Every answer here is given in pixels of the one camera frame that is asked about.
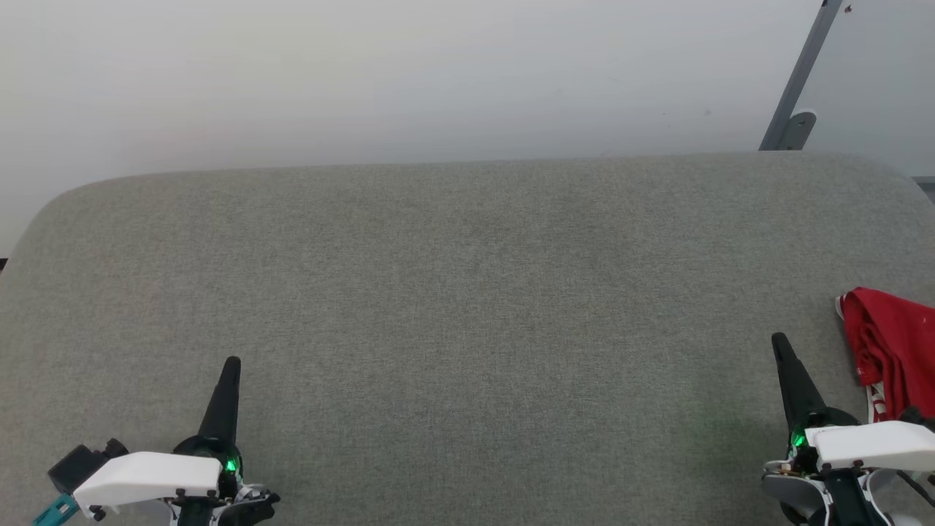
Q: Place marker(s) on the grey metal slanted post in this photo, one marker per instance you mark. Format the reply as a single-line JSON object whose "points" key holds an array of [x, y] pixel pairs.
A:
{"points": [[803, 66]]}

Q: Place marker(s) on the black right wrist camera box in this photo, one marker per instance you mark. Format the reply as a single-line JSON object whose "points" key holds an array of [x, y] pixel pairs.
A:
{"points": [[917, 418]]}

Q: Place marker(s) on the red and white basketball jersey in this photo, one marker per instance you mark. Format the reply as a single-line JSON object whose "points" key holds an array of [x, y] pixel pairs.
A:
{"points": [[895, 351]]}

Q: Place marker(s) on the grey fabric sofa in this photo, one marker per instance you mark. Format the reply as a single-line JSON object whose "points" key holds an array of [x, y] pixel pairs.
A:
{"points": [[467, 329]]}

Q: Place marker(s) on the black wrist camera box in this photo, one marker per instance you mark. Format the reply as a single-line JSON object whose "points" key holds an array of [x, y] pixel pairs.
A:
{"points": [[77, 464], [917, 418]]}

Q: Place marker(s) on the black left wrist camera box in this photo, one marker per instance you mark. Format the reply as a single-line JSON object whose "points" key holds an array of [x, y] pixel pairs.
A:
{"points": [[77, 464]]}

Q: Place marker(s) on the grey metal post bracket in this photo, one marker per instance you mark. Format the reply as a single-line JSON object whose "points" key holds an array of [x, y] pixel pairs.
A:
{"points": [[798, 131]]}

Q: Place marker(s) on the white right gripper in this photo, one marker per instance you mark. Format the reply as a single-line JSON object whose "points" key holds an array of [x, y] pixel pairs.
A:
{"points": [[876, 446]]}

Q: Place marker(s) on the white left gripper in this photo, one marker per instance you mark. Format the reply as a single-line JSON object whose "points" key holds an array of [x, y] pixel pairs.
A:
{"points": [[153, 475]]}

